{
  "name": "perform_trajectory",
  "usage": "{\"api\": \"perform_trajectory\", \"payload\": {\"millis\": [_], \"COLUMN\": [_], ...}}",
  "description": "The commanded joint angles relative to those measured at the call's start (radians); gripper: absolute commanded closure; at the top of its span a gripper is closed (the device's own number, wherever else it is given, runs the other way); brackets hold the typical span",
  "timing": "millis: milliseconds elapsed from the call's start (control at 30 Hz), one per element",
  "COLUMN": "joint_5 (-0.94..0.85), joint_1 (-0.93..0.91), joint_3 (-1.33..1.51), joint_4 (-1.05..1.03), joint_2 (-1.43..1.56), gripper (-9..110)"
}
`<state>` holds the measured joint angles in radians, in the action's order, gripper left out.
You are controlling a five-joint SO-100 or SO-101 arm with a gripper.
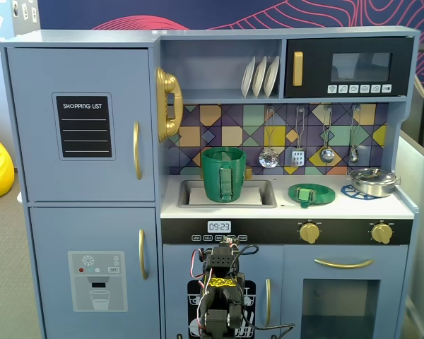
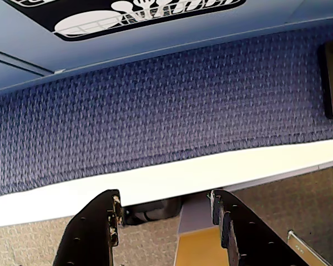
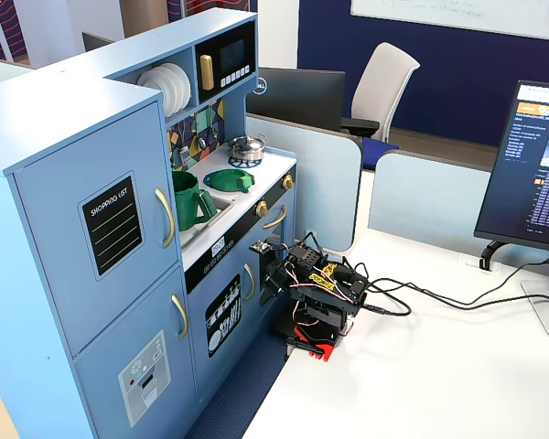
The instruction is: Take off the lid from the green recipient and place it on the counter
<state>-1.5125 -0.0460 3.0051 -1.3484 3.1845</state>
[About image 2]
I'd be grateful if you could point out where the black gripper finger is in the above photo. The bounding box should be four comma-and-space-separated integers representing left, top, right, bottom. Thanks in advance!
52, 189, 125, 266
210, 189, 305, 266

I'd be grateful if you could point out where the black rounded object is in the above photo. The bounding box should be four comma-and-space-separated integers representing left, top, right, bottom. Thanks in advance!
124, 198, 183, 226

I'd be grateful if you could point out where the blue toy kitchen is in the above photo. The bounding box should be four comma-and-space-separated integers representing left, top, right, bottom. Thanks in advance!
0, 0, 333, 95

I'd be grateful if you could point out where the blue dishwasher door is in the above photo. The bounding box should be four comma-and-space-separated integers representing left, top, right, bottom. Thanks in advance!
0, 0, 333, 75

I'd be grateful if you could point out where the black dishwasher sticker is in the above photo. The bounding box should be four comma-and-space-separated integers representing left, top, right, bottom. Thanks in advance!
5, 0, 248, 42

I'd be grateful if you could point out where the metal rail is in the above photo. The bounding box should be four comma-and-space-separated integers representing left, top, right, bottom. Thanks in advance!
287, 229, 332, 266

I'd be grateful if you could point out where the grey yellow post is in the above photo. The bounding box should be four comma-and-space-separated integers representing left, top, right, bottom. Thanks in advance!
174, 198, 223, 266

